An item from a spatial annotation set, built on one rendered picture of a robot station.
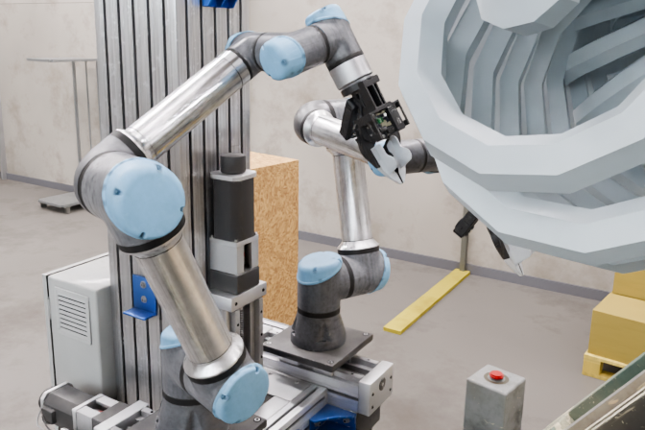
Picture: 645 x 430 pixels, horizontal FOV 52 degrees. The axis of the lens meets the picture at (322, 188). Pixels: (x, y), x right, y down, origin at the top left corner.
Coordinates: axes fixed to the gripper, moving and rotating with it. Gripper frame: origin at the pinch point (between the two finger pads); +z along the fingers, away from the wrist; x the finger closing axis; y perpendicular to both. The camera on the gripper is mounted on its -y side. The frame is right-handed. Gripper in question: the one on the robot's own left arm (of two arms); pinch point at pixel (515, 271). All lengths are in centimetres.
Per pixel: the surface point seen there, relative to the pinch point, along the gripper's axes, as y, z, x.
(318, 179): -281, -61, 347
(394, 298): -205, 46, 268
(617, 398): 9.4, 30.7, -0.3
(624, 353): -56, 104, 231
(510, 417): -29, 42, 26
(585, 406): -8, 42, 26
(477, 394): -34, 34, 24
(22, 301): -389, -53, 112
